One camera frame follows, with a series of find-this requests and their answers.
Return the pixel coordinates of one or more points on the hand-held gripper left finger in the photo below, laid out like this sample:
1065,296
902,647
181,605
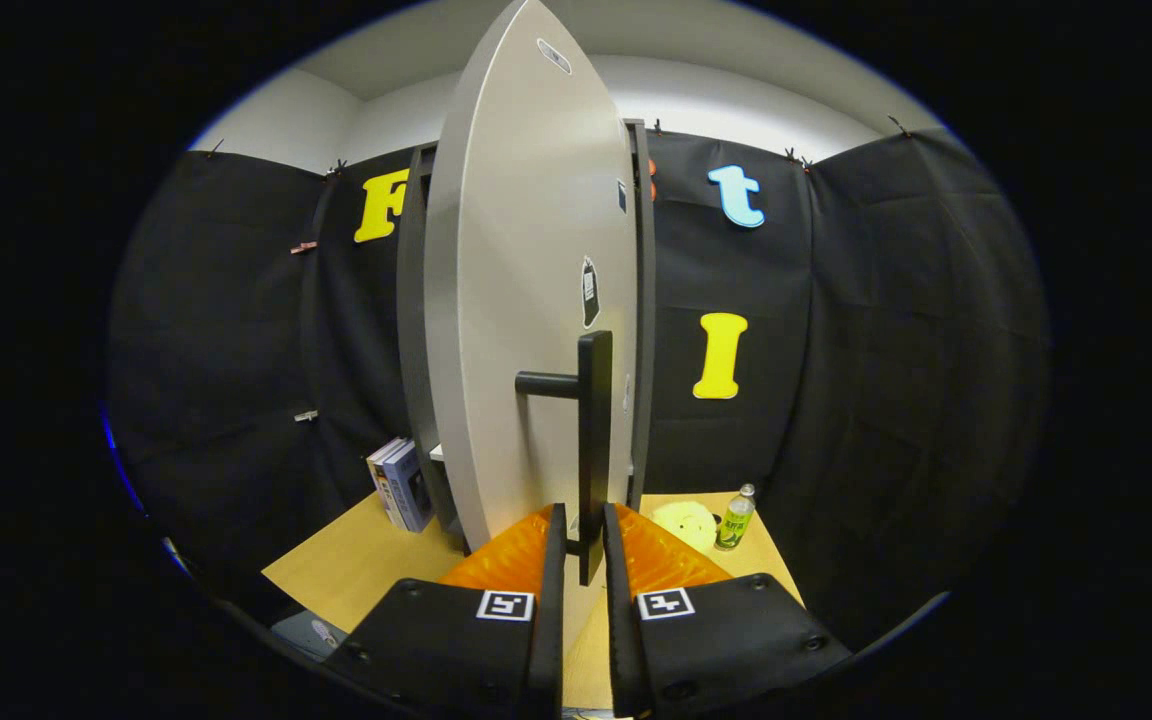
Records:
554,600

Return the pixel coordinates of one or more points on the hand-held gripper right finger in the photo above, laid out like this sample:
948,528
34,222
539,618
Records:
618,600

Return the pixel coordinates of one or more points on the blue cover book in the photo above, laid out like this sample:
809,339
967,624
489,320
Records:
409,488

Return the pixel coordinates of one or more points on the yellow pineapple plush toy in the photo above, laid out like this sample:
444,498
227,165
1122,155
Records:
684,524

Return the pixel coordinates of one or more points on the green drink bottle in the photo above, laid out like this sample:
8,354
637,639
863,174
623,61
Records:
734,525

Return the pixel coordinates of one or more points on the grey shoe cabinet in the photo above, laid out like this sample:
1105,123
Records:
414,350

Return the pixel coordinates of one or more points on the white spine book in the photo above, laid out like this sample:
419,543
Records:
383,485

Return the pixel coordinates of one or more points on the black backdrop cloth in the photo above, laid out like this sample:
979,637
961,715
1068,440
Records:
886,400

